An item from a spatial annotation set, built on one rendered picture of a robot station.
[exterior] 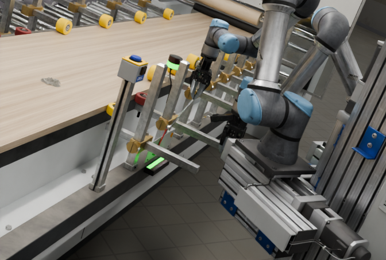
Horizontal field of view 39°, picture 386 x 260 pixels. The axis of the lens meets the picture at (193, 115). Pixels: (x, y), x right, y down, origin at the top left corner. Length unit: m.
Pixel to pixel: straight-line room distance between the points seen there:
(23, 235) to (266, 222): 0.75
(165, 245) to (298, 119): 1.49
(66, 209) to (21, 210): 0.18
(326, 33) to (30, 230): 1.27
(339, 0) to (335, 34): 2.56
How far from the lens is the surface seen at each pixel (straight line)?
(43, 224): 1.82
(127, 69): 1.85
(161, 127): 2.40
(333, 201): 2.01
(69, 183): 2.22
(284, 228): 1.74
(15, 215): 1.98
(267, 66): 1.85
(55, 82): 2.34
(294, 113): 1.89
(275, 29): 1.87
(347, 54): 2.32
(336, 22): 2.17
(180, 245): 3.21
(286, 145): 1.94
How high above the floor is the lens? 1.74
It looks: 20 degrees down
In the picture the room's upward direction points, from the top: 20 degrees clockwise
